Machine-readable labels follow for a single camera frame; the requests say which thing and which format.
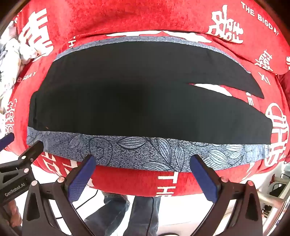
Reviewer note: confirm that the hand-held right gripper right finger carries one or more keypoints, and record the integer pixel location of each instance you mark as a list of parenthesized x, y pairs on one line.
[(205, 179)]

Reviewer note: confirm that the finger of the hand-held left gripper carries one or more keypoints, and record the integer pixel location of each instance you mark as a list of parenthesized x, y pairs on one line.
[(31, 151), (6, 141)]

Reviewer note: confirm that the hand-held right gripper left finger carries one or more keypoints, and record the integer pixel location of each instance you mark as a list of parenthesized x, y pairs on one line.
[(82, 178)]

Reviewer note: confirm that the blue-grey floral cloth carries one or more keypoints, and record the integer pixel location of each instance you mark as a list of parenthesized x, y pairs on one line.
[(147, 152)]

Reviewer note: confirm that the person's left hand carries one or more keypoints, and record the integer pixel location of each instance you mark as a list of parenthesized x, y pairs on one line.
[(12, 212)]

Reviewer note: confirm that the person's legs in jeans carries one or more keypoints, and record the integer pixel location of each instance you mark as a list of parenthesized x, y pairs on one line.
[(106, 214)]

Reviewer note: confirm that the red printed blanket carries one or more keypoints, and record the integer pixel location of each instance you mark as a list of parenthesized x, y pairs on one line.
[(126, 181)]

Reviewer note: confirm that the person's right leg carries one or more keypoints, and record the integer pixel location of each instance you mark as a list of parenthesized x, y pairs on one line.
[(145, 215)]

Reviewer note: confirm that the metal rack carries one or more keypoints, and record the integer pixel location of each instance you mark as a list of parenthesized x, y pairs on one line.
[(275, 190)]

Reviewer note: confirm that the white crumpled cloth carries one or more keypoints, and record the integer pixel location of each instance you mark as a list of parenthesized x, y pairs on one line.
[(13, 59)]

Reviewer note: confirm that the red printed pillow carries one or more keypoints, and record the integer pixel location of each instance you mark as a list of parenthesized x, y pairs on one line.
[(253, 22)]

